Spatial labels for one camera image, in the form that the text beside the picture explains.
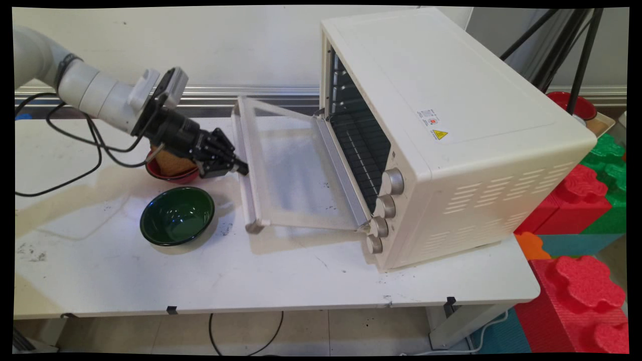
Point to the cream glass oven door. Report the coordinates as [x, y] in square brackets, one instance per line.
[341, 170]

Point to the green foam block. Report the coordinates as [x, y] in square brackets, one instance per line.
[609, 150]

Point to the blue foam mat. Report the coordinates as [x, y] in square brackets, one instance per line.
[501, 336]

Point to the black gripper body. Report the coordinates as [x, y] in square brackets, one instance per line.
[175, 133]

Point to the round oven knob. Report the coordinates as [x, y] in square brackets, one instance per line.
[378, 226]
[385, 206]
[374, 244]
[392, 181]

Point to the red bowl with bread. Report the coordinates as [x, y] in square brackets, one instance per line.
[170, 178]

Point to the small red foam block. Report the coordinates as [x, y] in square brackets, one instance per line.
[577, 200]

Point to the orange foam block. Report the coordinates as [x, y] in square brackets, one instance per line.
[531, 245]

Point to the teal foam block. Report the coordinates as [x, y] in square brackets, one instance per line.
[577, 244]

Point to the large red foam block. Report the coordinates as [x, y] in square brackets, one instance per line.
[577, 301]

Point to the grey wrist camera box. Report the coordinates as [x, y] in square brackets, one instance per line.
[173, 87]

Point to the white table leg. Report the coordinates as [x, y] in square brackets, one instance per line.
[451, 326]

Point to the cream toaster oven body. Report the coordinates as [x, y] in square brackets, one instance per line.
[451, 75]

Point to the brown bread piece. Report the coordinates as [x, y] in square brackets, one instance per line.
[173, 163]

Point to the black tripod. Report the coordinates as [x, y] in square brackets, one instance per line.
[584, 60]

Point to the white label sticker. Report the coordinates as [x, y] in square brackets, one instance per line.
[429, 119]

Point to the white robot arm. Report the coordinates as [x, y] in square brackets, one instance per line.
[95, 90]

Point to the yellow warning sticker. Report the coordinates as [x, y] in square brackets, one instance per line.
[440, 134]

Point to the empty red bowl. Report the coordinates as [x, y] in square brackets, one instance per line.
[582, 108]

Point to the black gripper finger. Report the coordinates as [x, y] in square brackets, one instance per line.
[220, 143]
[225, 165]

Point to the dark green bowl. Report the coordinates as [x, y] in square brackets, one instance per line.
[175, 215]

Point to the beige tray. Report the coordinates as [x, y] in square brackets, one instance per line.
[602, 124]

